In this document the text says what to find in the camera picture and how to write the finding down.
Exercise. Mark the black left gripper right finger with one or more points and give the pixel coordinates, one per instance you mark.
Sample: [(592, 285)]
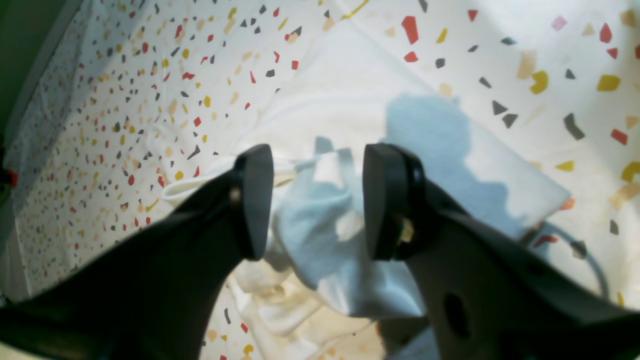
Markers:
[(487, 297)]

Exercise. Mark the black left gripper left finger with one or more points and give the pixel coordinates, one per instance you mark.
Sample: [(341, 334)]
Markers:
[(151, 296)]

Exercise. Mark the white printed T-shirt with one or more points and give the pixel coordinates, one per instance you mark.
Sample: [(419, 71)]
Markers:
[(316, 283)]

